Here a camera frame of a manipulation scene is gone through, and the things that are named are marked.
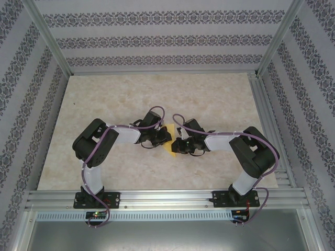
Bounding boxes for yellow cloth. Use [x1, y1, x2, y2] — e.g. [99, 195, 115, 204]
[162, 123, 179, 158]

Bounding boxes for aluminium side rails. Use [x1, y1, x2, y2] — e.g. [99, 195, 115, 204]
[248, 72, 295, 188]

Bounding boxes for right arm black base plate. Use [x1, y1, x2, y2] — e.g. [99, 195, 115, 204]
[213, 190, 260, 209]

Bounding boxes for slotted grey cable duct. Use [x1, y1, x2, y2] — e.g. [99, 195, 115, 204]
[35, 210, 234, 222]

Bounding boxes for grey sheet metal shelf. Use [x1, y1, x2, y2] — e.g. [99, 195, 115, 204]
[23, 221, 317, 251]

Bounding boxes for long aluminium mounting rail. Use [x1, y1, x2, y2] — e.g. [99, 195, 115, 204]
[25, 189, 311, 210]

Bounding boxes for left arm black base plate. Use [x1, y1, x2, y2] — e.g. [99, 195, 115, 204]
[75, 192, 121, 210]

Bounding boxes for small circuit board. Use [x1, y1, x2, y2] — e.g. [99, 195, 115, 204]
[85, 211, 108, 219]
[232, 209, 250, 221]

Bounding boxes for aluminium frame post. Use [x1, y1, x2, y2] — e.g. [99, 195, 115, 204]
[255, 0, 306, 78]
[22, 0, 73, 77]
[298, 209, 328, 251]
[7, 209, 37, 251]

